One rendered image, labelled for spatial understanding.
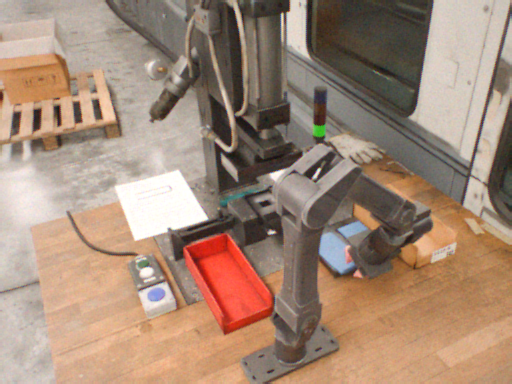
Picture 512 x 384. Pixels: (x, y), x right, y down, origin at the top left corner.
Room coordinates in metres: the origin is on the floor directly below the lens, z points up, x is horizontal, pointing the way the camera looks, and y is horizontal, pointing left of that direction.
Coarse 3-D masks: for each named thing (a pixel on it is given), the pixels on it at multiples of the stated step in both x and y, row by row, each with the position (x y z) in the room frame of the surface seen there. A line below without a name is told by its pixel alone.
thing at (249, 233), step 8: (272, 216) 1.01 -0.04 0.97; (280, 216) 1.02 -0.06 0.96; (240, 224) 0.99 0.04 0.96; (248, 224) 0.98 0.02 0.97; (256, 224) 0.99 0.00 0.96; (240, 232) 0.99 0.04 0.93; (248, 232) 0.98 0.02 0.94; (256, 232) 0.99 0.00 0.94; (264, 232) 1.00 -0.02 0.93; (240, 240) 0.99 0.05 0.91; (248, 240) 0.98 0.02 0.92; (256, 240) 0.99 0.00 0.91
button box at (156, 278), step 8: (72, 224) 1.10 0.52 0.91; (80, 232) 1.06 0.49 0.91; (96, 248) 0.99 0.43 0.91; (136, 256) 0.94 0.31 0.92; (144, 256) 0.92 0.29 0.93; (152, 256) 0.92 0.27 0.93; (128, 264) 0.90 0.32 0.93; (136, 264) 0.89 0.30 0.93; (152, 264) 0.89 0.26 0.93; (136, 272) 0.87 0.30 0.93; (160, 272) 0.86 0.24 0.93; (136, 280) 0.84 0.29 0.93; (144, 280) 0.84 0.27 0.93; (152, 280) 0.84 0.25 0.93; (160, 280) 0.84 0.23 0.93; (136, 288) 0.82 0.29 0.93; (144, 288) 0.82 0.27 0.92
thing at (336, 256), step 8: (328, 240) 0.95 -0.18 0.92; (336, 240) 0.95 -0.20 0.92; (320, 248) 0.92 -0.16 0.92; (336, 248) 0.92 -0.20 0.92; (328, 256) 0.89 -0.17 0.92; (336, 256) 0.89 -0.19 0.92; (344, 256) 0.89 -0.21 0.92; (336, 264) 0.86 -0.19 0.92; (344, 264) 0.86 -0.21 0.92; (352, 264) 0.86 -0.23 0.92; (344, 272) 0.83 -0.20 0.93
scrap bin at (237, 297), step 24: (216, 240) 0.95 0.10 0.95; (192, 264) 0.85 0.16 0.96; (216, 264) 0.90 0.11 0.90; (240, 264) 0.88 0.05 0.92; (216, 288) 0.82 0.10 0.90; (240, 288) 0.82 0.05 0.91; (264, 288) 0.76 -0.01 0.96; (216, 312) 0.72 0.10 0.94; (240, 312) 0.74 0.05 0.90; (264, 312) 0.73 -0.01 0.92
